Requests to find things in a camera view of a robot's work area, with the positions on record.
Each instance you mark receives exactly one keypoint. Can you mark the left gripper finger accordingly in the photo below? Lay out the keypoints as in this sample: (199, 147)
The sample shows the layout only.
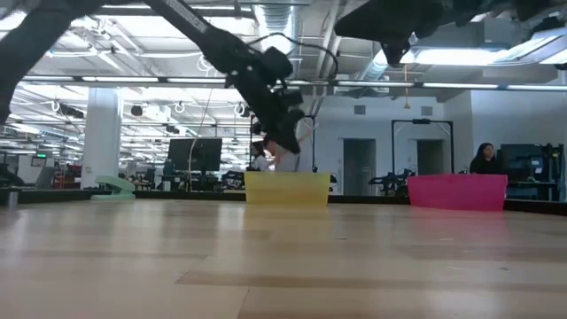
(288, 139)

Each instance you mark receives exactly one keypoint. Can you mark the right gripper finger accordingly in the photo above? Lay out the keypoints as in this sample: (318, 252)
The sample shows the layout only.
(396, 53)

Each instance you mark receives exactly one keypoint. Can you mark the background black robot arm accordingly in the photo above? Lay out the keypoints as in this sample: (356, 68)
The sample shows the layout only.
(390, 181)

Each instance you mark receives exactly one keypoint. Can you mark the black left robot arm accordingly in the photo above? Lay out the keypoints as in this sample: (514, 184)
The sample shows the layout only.
(26, 57)

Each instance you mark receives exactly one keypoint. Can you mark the person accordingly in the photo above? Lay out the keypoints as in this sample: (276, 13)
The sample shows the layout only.
(485, 164)
(259, 161)
(288, 164)

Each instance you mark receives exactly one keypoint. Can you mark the overhead LED light bar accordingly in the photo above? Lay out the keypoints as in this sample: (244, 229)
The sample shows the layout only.
(376, 83)

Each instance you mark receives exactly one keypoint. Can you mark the yellow translucent plastic bin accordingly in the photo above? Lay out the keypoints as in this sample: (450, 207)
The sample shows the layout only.
(287, 188)

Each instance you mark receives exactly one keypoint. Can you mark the grey door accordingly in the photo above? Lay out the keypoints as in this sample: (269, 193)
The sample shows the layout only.
(430, 155)
(359, 168)

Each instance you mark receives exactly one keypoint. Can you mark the black computer monitor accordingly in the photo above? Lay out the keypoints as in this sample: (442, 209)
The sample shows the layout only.
(204, 155)

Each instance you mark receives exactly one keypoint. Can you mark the red plastic bin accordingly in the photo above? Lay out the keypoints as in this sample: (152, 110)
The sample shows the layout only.
(456, 192)

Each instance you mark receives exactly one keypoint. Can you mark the white building column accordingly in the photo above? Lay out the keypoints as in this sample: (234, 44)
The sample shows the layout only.
(101, 142)

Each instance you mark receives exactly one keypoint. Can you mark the black equipment cabinet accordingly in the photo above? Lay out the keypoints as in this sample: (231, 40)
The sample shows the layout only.
(531, 168)

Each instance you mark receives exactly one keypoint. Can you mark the mint green stapler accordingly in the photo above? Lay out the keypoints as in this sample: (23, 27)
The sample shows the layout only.
(115, 186)

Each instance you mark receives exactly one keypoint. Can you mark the red tool cabinet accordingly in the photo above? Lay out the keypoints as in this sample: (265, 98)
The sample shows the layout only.
(68, 177)

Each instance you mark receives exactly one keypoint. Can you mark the green exit sign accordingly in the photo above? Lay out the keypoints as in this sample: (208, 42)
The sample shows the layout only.
(41, 155)

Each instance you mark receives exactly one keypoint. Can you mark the black background station frame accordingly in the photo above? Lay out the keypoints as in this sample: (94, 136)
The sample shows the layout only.
(425, 121)
(314, 150)

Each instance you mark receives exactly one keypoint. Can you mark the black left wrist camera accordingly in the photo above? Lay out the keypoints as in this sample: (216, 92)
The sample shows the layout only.
(277, 62)

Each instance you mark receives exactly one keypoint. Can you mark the wall air vent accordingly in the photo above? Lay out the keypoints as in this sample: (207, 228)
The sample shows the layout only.
(427, 111)
(360, 110)

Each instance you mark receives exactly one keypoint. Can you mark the grey metal post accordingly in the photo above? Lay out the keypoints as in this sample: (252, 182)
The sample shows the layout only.
(13, 198)

